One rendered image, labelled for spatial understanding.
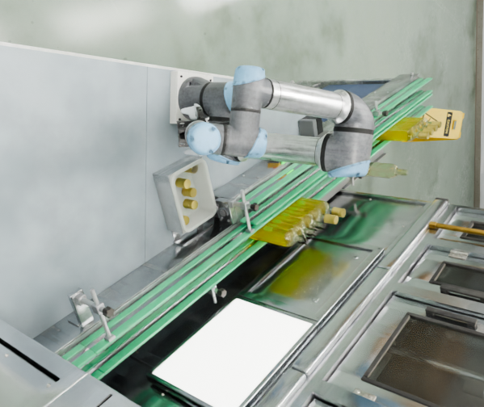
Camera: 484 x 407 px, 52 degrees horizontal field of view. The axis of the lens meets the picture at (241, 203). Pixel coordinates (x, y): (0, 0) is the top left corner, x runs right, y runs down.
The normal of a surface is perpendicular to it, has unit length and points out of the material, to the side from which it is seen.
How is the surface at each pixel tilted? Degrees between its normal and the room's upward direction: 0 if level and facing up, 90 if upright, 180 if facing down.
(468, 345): 90
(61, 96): 0
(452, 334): 90
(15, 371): 90
